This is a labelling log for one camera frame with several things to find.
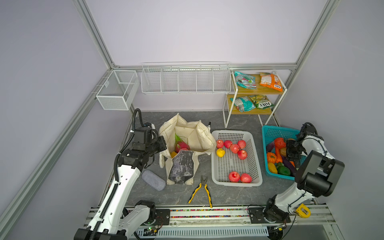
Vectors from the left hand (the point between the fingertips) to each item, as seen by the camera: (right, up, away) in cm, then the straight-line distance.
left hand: (165, 143), depth 75 cm
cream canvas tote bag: (+17, +3, +13) cm, 21 cm away
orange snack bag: (+60, +35, +12) cm, 70 cm away
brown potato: (+68, -7, +14) cm, 70 cm away
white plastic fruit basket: (+36, -18, +14) cm, 42 cm away
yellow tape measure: (+69, -34, -1) cm, 77 cm away
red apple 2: (+36, -19, +6) cm, 42 cm away
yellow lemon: (+30, -8, +16) cm, 35 cm away
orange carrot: (+67, -11, +16) cm, 70 cm away
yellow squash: (+60, -16, +10) cm, 62 cm away
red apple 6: (+44, -9, +16) cm, 47 cm away
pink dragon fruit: (+5, -3, +18) cm, 19 cm away
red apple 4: (+31, -3, +21) cm, 38 cm away
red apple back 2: (+40, -6, +19) cm, 44 cm away
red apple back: (+36, -3, +21) cm, 42 cm away
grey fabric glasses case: (-9, -22, +9) cm, 26 cm away
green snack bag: (+60, +25, +26) cm, 70 cm away
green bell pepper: (+65, -16, +9) cm, 67 cm away
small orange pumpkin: (+61, -11, +14) cm, 64 cm away
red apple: (+8, -5, +10) cm, 14 cm away
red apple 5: (+45, -3, +21) cm, 50 cm away
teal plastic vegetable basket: (+65, +3, +25) cm, 70 cm away
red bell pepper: (+67, -2, +17) cm, 70 cm away
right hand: (+71, -6, +15) cm, 73 cm away
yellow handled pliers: (+19, -24, +10) cm, 32 cm away
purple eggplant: (+65, -5, +22) cm, 69 cm away
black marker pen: (+25, +10, +37) cm, 46 cm away
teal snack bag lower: (+48, +23, +24) cm, 58 cm away
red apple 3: (+43, -20, +6) cm, 48 cm away
